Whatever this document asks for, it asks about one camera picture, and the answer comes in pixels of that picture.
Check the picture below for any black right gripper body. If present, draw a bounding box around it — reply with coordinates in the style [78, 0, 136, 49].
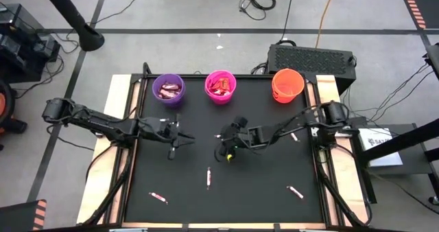
[215, 117, 265, 163]

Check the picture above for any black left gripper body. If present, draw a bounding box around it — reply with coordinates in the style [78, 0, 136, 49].
[139, 113, 181, 160]

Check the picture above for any pink halloween bucket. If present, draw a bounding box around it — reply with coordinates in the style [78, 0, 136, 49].
[204, 69, 237, 106]

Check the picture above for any purple halloween bucket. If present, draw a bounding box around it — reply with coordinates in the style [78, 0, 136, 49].
[151, 73, 187, 106]

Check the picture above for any orange jack-o-lantern bucket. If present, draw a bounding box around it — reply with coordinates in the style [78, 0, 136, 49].
[271, 68, 306, 104]

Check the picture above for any black computer case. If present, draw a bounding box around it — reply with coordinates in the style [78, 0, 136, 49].
[265, 43, 357, 95]

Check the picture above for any orange black wheeled machine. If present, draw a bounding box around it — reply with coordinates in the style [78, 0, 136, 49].
[0, 79, 29, 151]

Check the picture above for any white printed box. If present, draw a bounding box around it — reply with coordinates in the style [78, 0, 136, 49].
[357, 127, 405, 167]

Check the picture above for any black pole stand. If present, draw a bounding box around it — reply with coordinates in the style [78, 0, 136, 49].
[36, 0, 106, 52]

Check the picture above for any black equipment rack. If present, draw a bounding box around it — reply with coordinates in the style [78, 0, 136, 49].
[0, 3, 62, 84]

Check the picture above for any black stand beam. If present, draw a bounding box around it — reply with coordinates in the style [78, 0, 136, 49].
[361, 117, 439, 164]

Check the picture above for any black orange striped mat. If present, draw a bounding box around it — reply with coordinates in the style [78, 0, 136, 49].
[0, 198, 48, 232]
[396, 0, 439, 30]

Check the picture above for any black side monitor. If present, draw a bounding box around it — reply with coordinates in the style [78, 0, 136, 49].
[423, 42, 439, 81]

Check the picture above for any coiled black cable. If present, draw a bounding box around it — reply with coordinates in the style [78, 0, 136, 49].
[238, 0, 277, 21]

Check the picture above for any black hanging cable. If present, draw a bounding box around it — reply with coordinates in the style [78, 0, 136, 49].
[276, 0, 296, 47]

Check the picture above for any yellow orange hanging cord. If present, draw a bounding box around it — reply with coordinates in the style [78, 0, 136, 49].
[314, 0, 339, 49]

